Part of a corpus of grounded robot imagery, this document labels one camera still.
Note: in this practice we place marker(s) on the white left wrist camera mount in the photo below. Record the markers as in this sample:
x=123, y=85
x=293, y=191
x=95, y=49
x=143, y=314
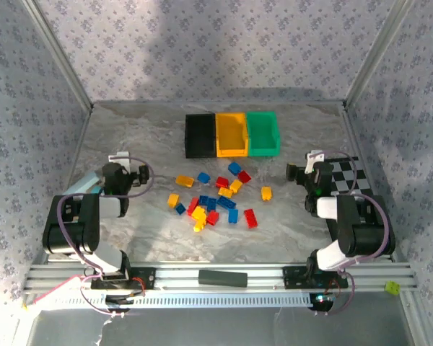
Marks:
x=119, y=157

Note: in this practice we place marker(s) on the small yellow-green cube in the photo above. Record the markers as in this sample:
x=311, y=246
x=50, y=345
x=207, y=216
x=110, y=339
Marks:
x=392, y=288

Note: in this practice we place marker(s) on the long blue lego brick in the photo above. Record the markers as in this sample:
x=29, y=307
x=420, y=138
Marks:
x=226, y=202

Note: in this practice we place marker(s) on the dark grey rectangular block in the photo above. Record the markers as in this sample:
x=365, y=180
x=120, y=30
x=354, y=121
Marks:
x=222, y=278

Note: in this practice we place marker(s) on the aluminium corner post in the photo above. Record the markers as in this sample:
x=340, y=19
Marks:
x=379, y=54
x=57, y=54

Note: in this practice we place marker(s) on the light blue stapler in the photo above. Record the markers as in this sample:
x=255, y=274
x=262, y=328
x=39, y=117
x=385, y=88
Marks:
x=83, y=182

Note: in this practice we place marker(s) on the yellow plastic bin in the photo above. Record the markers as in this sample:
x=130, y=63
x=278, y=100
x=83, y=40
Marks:
x=231, y=135

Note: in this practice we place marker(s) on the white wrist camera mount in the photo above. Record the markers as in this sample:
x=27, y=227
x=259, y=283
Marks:
x=315, y=155
x=119, y=157

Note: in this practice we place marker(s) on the aluminium front rail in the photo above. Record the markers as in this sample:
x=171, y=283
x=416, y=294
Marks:
x=263, y=275

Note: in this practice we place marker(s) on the small blue lego brick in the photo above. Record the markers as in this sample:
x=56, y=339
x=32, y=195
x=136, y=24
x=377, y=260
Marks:
x=180, y=209

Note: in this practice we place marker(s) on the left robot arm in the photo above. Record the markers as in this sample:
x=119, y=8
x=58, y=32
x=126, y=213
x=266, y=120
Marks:
x=72, y=234

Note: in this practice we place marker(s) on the black white checkerboard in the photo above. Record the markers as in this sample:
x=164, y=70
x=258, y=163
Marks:
x=350, y=176

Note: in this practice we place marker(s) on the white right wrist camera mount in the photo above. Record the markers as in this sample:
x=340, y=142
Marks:
x=315, y=155

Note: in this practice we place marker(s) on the long red lego brick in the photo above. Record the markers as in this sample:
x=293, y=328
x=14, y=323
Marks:
x=250, y=218

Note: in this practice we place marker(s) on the black plastic bin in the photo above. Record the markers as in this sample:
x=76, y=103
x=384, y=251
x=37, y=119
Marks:
x=200, y=135

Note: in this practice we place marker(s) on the green plastic bin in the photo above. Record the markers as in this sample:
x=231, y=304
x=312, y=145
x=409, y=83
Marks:
x=262, y=134

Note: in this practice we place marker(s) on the black circuit board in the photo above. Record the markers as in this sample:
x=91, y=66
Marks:
x=120, y=303
x=323, y=302

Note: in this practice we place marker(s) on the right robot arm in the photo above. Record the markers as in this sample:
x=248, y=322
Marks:
x=364, y=234

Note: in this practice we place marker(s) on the aluminium side rail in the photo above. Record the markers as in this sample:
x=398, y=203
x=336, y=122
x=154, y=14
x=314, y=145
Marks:
x=81, y=140
x=353, y=133

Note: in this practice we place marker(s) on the long yellow lego brick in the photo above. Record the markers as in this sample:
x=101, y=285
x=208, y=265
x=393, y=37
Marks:
x=199, y=213
x=184, y=180

